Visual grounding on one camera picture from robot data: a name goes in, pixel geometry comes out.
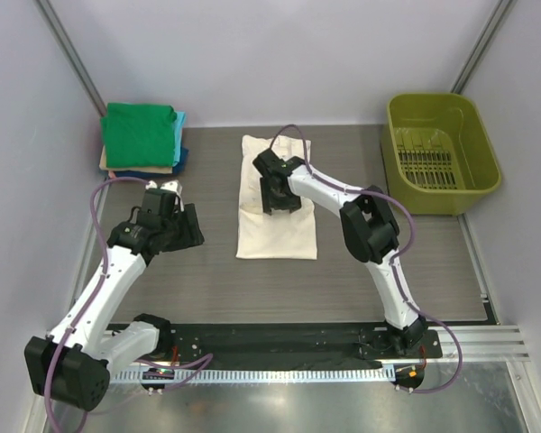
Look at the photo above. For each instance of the light blue folded t shirt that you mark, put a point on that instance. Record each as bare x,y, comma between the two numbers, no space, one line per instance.
177,129

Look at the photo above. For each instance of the slotted cable duct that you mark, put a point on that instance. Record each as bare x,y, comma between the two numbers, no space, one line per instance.
146,375

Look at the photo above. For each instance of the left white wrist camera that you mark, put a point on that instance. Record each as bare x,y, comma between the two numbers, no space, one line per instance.
163,198

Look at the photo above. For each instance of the white t shirt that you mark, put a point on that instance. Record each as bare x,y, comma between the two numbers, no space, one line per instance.
282,235

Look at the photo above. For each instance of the left corner aluminium post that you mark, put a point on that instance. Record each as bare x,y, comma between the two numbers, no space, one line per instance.
62,38

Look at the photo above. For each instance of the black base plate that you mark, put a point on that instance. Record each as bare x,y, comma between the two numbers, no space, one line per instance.
296,345

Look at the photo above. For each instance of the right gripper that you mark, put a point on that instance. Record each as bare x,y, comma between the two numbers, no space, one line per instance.
270,202

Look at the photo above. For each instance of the corner aluminium post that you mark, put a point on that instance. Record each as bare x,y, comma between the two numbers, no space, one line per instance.
496,20
62,38

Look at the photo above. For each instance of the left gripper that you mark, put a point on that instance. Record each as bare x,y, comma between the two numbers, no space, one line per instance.
191,235

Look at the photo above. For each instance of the green folded t shirt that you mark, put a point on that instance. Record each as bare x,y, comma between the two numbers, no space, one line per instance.
138,135

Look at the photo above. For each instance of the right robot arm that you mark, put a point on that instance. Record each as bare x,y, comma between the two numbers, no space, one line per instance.
370,232

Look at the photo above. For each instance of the aluminium frame rail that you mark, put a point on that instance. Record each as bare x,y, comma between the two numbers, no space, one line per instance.
469,343

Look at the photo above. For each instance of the olive green plastic bin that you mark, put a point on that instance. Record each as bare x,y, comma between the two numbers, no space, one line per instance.
437,155

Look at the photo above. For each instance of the right corner aluminium post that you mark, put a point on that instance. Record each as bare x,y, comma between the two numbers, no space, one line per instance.
496,20

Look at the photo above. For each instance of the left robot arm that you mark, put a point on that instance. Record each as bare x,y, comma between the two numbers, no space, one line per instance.
74,363

